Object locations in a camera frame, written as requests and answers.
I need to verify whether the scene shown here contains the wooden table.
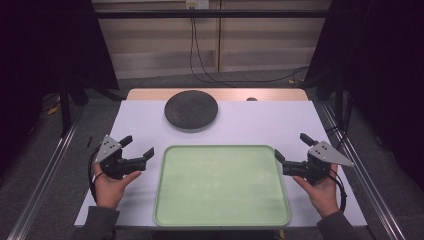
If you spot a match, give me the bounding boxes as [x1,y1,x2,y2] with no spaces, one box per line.
[126,87,310,102]

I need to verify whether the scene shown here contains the black floor cables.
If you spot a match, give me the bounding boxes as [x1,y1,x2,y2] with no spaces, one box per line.
[323,98,355,152]

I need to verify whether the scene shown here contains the black round plate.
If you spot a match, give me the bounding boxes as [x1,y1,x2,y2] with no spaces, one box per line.
[163,89,220,131]

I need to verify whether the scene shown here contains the person's right hand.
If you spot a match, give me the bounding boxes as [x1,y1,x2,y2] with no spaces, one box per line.
[292,164,341,219]

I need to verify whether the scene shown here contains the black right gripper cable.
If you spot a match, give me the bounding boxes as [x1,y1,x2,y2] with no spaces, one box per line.
[327,167,348,213]

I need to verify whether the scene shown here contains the black curtain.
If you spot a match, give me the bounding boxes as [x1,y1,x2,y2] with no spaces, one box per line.
[0,0,120,171]
[303,0,424,193]

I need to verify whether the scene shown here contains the short black wall cable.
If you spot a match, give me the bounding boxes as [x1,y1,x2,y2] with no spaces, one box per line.
[191,16,221,84]

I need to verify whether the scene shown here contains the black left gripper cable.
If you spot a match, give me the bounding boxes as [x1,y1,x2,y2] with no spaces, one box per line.
[87,146,105,205]

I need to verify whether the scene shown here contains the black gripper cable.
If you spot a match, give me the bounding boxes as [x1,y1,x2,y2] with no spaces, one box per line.
[327,167,348,213]
[87,146,105,205]

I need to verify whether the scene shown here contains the white wall socket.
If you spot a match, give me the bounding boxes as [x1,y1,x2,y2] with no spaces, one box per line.
[185,0,210,10]

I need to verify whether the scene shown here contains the black metal stand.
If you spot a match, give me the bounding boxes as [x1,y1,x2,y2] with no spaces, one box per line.
[334,71,345,129]
[57,79,74,138]

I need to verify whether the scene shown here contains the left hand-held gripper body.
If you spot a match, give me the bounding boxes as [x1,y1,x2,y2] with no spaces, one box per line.
[94,134,134,181]

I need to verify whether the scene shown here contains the aluminium floor rail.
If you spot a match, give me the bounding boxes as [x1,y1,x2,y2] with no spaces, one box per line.
[5,105,85,240]
[319,99,407,240]

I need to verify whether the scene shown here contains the black horizontal frame bar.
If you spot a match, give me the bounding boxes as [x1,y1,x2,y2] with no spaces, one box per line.
[94,9,332,20]

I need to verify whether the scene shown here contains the person's left hand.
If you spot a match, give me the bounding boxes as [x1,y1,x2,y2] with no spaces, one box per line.
[92,162,143,211]

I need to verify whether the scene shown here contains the white table mat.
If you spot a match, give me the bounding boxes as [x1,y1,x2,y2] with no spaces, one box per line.
[73,99,368,230]

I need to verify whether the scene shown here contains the long black wall cable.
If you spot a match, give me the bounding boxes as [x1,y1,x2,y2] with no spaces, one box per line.
[188,7,310,85]

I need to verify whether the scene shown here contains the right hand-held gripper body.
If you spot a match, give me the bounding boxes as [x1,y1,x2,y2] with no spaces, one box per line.
[301,140,355,187]

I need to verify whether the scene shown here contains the light green plastic tray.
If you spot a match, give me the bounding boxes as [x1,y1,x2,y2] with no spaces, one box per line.
[153,144,291,228]

